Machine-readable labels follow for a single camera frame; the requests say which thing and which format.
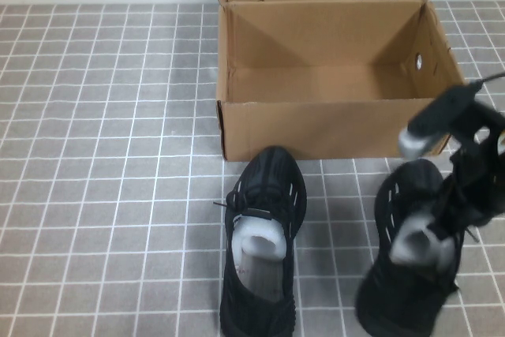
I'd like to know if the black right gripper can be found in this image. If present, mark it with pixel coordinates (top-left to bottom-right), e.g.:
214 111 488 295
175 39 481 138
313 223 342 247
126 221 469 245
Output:
449 98 505 227

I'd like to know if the black sneaker with grey heel lining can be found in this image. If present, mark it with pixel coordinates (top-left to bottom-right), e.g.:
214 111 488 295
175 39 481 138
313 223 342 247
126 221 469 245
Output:
354 157 481 337

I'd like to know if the white foam shoe stuffing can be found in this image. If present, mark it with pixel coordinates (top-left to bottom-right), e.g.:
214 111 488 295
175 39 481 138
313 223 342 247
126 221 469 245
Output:
233 212 292 262
389 221 462 271

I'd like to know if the brown cardboard shoe box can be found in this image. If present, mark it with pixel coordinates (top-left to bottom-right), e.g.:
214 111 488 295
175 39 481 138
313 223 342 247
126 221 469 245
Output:
211 0 471 163

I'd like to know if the black sneaker with aglet sticking out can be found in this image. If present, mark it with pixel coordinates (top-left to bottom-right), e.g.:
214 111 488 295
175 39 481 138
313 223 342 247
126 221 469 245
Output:
212 145 309 337

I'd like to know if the grey tile pattern tablecloth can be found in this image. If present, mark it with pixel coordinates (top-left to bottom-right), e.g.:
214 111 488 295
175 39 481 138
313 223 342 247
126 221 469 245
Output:
0 0 505 337

